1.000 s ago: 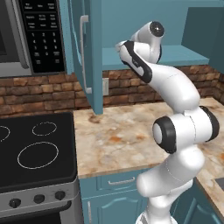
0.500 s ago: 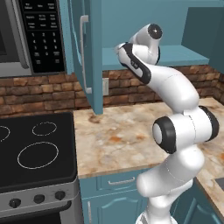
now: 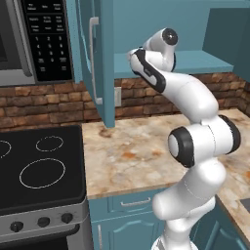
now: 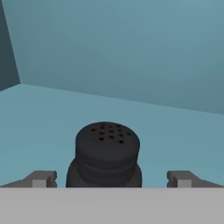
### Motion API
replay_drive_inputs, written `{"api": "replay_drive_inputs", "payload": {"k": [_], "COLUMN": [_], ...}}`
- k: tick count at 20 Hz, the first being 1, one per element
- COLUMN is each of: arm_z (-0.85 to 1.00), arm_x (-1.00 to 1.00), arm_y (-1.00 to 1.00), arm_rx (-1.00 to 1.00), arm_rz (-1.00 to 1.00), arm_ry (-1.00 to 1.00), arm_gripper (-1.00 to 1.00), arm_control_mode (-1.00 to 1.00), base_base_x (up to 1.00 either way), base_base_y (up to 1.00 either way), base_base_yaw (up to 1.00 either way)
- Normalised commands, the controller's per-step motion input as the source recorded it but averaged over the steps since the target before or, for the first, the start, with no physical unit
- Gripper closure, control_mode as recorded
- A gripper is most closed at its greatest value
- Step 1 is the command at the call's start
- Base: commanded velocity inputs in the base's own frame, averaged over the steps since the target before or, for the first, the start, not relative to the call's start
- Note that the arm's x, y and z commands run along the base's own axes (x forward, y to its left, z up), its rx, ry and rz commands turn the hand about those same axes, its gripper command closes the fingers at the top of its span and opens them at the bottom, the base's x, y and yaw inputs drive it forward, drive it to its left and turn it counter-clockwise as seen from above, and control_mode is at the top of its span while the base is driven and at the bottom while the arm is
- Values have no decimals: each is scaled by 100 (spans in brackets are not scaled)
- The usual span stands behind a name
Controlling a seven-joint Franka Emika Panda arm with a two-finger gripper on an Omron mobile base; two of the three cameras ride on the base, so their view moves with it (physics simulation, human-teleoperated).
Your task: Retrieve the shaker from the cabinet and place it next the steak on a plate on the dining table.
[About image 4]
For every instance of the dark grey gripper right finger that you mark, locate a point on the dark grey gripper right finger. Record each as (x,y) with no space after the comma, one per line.
(182,178)

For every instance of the black shaker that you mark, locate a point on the black shaker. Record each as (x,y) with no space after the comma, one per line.
(106,156)

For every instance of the blue cabinet interior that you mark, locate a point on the blue cabinet interior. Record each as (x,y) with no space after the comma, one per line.
(116,58)

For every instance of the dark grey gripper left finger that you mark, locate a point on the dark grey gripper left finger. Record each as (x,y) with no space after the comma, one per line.
(40,178)

